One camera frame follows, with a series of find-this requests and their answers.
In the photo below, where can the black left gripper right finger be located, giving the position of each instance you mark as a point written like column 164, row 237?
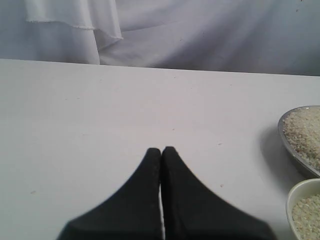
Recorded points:
column 193, row 212

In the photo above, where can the white backdrop cloth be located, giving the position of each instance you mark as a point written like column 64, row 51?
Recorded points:
column 253, row 36

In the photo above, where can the white bowl of rice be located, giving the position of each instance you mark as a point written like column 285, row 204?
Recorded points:
column 303, row 209

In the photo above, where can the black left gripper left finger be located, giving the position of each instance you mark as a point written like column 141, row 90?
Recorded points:
column 131, row 213

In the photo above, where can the steel plate of rice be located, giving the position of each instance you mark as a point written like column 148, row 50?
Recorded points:
column 299, row 131

